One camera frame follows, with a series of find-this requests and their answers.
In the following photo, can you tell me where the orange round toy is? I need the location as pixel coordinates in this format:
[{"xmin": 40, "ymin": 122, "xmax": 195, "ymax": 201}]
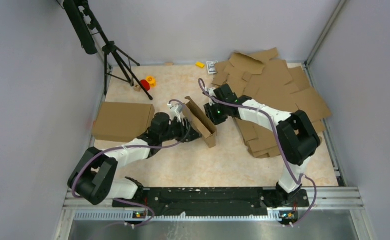
[{"xmin": 145, "ymin": 75, "xmax": 157, "ymax": 88}]

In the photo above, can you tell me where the small wooden cube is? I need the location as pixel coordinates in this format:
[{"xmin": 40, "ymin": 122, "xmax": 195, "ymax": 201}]
[{"xmin": 133, "ymin": 85, "xmax": 142, "ymax": 92}]

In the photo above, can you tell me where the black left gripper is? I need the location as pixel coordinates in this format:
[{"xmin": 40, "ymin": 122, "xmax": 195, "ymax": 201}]
[{"xmin": 160, "ymin": 117, "xmax": 202, "ymax": 143}]

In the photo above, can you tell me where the cardboard sheet pile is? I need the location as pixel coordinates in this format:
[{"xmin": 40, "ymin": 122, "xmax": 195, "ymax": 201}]
[{"xmin": 211, "ymin": 47, "xmax": 332, "ymax": 159}]

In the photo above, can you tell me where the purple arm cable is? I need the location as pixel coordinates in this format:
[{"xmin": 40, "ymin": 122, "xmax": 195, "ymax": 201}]
[
  {"xmin": 70, "ymin": 98, "xmax": 193, "ymax": 229},
  {"xmin": 198, "ymin": 78, "xmax": 318, "ymax": 229}
]

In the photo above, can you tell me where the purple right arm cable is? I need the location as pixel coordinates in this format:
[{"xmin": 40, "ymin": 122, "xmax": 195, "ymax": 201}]
[{"xmin": 198, "ymin": 78, "xmax": 318, "ymax": 229}]

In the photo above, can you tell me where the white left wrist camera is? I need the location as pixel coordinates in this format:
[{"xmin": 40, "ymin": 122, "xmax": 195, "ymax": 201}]
[{"xmin": 167, "ymin": 102, "xmax": 185, "ymax": 123}]

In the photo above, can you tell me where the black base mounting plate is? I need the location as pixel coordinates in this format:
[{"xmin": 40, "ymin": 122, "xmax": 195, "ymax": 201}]
[{"xmin": 112, "ymin": 187, "xmax": 310, "ymax": 217}]

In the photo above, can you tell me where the black camera tripod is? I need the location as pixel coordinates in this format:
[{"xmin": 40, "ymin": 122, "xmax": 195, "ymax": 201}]
[{"xmin": 57, "ymin": 0, "xmax": 154, "ymax": 101}]

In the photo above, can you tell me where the folded closed cardboard box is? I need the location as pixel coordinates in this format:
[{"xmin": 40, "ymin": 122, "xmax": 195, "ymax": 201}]
[{"xmin": 91, "ymin": 102, "xmax": 155, "ymax": 143}]

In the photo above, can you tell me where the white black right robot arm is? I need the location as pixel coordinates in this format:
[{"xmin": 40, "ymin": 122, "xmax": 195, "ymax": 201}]
[{"xmin": 198, "ymin": 79, "xmax": 321, "ymax": 206}]

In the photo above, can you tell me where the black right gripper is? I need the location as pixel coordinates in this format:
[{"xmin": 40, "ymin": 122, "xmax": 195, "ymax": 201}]
[{"xmin": 204, "ymin": 100, "xmax": 228, "ymax": 128}]

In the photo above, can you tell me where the aluminium frame rail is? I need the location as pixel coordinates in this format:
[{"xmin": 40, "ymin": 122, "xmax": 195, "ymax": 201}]
[{"xmin": 54, "ymin": 186, "xmax": 377, "ymax": 240}]

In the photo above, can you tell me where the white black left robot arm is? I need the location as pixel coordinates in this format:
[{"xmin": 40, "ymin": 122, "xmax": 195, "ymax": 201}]
[{"xmin": 67, "ymin": 112, "xmax": 195, "ymax": 207}]

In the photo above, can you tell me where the playing card box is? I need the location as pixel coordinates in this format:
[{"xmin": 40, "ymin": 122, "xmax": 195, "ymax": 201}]
[{"xmin": 206, "ymin": 60, "xmax": 218, "ymax": 75}]

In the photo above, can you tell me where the red round toy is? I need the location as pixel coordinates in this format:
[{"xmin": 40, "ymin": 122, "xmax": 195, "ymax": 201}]
[{"xmin": 140, "ymin": 79, "xmax": 151, "ymax": 91}]

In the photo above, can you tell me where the cardboard box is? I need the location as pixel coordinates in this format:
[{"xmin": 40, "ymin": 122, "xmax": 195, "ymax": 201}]
[
  {"xmin": 91, "ymin": 102, "xmax": 155, "ymax": 143},
  {"xmin": 183, "ymin": 96, "xmax": 217, "ymax": 148}
]

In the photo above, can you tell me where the yellow block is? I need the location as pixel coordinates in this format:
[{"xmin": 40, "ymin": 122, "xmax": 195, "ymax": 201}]
[{"xmin": 195, "ymin": 61, "xmax": 205, "ymax": 69}]

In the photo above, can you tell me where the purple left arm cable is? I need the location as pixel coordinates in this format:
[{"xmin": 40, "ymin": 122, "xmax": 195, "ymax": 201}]
[{"xmin": 70, "ymin": 98, "xmax": 193, "ymax": 229}]

